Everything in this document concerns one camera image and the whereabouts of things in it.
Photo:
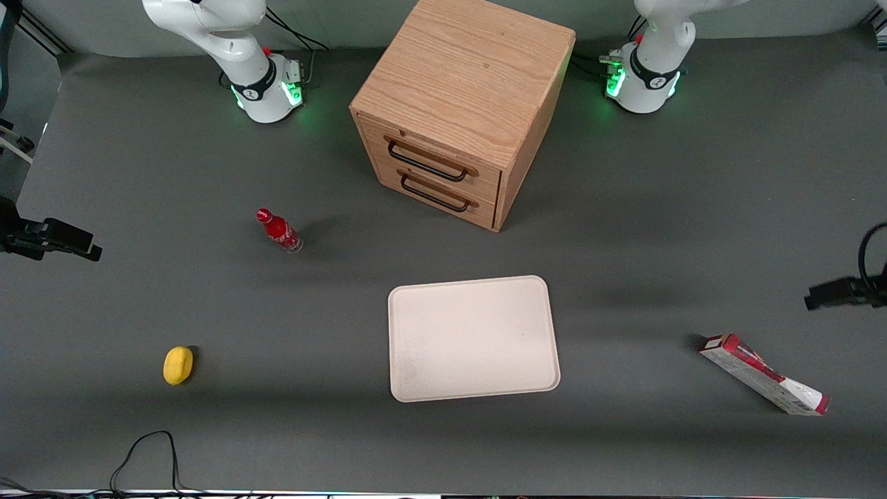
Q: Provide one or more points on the red cookie box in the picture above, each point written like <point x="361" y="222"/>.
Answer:
<point x="755" y="374"/>

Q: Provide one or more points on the yellow lemon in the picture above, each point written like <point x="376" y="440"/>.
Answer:
<point x="177" y="366"/>

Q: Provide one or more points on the red cola bottle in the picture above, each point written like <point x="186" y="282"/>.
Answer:
<point x="278" y="230"/>

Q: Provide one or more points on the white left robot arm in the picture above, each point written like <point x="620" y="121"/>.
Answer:
<point x="658" y="41"/>

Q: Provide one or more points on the wooden drawer front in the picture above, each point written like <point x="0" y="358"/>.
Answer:
<point x="374" y="142"/>
<point x="387" y="173"/>

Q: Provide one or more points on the black frame rail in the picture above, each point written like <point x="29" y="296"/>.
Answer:
<point x="876" y="28"/>
<point x="45" y="34"/>

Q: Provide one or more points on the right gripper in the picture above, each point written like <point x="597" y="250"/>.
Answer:
<point x="26" y="234"/>

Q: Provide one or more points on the oak wooden drawer cabinet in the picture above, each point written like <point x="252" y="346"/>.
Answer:
<point x="464" y="69"/>

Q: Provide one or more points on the beige rectangular tray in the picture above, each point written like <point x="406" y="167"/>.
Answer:
<point x="471" y="339"/>

